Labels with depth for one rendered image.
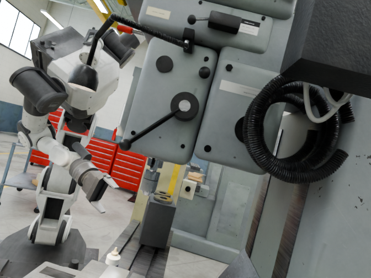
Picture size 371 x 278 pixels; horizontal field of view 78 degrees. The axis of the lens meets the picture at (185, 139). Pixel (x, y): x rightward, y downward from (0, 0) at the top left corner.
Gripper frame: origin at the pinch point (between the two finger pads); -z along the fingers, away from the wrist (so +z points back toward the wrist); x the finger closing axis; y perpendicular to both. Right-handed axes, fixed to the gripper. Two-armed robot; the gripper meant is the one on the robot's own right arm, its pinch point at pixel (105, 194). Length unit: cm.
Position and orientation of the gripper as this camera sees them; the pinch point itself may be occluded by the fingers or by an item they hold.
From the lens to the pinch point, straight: 89.3
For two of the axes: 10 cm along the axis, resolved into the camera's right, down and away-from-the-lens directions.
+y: 4.8, 1.2, 8.7
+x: 4.9, -8.6, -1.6
